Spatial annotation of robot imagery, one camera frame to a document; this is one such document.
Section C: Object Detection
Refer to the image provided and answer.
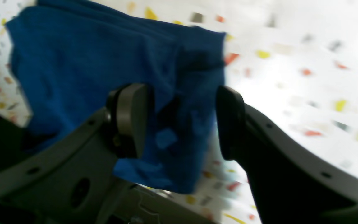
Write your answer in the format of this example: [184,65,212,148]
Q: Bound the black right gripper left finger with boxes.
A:
[0,83,149,224]

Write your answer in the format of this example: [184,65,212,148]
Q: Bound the blue t-shirt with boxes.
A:
[6,0,225,194]

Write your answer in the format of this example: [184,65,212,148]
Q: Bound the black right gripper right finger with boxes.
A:
[215,86,358,224]

